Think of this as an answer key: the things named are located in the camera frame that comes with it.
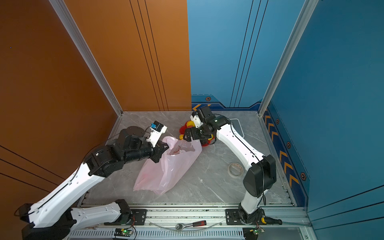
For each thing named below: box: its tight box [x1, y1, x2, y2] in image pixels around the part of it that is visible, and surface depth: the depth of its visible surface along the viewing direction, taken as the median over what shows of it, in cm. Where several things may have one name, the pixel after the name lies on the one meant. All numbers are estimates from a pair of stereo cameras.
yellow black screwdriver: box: [261, 215, 283, 225], surface depth 72 cm
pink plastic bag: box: [133, 136, 203, 195], surface depth 65 cm
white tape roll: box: [227, 162, 244, 178], surface depth 91 cm
